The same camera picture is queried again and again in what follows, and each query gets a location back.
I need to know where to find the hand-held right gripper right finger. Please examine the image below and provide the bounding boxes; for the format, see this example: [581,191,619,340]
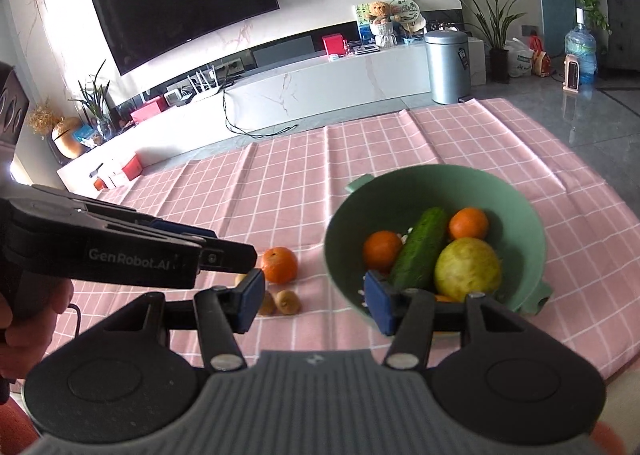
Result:
[363,269,528,370]

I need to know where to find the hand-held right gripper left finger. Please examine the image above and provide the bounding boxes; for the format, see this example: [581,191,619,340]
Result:
[102,267,266,371]

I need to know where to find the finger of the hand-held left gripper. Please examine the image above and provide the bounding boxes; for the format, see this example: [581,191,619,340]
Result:
[132,209,219,242]
[199,239,259,276]

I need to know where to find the green cucumber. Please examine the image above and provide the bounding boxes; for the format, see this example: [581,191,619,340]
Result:
[387,206,449,292]

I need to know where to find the yellow-green guava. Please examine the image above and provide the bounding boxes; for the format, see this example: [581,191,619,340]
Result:
[434,237,502,303]

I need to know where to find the green plastic colander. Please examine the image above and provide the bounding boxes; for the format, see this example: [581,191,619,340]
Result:
[324,164,553,317]

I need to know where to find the person's left hand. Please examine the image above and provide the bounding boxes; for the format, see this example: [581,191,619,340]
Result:
[0,280,75,381]

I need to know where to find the red gift boxes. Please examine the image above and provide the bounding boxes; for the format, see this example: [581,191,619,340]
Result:
[92,154,143,191]

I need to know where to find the pink checked tablecloth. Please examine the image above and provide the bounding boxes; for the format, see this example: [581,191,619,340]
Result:
[10,96,640,386]

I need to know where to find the golden gourd ornament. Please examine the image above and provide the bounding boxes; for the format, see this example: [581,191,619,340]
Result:
[51,116,86,158]

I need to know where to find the pink box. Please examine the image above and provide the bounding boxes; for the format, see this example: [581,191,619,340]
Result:
[131,96,168,123]

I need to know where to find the white router with antennas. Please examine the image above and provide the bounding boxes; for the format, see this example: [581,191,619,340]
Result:
[187,64,223,98]

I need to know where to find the dried yellow flowers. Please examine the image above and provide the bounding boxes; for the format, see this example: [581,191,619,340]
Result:
[27,100,61,136]

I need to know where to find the green plant in glass vase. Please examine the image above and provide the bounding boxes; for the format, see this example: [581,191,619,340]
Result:
[70,60,116,143]

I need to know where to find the dark panel with ovals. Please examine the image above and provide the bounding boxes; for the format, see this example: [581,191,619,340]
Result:
[0,62,31,146]

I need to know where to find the white marble television cabinet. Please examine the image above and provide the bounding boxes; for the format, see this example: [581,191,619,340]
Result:
[56,42,433,198]

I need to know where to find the black curved television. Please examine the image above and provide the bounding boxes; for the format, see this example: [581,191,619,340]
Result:
[91,0,280,77]

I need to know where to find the red box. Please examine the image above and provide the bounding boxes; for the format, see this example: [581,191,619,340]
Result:
[322,34,349,56]

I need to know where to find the silver pedal trash can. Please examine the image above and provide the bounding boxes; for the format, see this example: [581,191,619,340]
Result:
[424,30,471,105]

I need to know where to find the white box beside trash can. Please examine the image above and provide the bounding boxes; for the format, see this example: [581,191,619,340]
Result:
[467,39,487,86]

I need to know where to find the standing picture card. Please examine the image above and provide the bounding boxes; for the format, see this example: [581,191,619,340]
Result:
[356,4,376,42]

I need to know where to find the long-leaf plant in black pot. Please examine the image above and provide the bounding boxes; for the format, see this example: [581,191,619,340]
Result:
[446,0,533,84]

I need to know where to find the white plastic bag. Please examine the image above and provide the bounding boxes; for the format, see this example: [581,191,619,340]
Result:
[505,38,535,78]

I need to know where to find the brown teddy bear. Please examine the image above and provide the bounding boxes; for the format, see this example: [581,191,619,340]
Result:
[367,0,393,25]

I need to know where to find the orange shopping bag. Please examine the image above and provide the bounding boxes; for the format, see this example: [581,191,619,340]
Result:
[530,35,551,76]

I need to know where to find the round paper fan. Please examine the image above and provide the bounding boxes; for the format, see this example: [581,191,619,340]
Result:
[390,0,426,33]

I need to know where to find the small white heater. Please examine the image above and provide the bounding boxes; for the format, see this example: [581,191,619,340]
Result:
[562,54,583,93]

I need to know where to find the blue water jug with pump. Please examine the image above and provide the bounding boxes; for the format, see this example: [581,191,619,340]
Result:
[565,8,598,85]

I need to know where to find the grey-blue cabinet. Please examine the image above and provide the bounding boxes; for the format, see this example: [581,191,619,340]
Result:
[602,0,640,71]

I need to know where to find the black cables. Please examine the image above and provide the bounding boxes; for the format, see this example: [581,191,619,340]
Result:
[222,85,301,138]

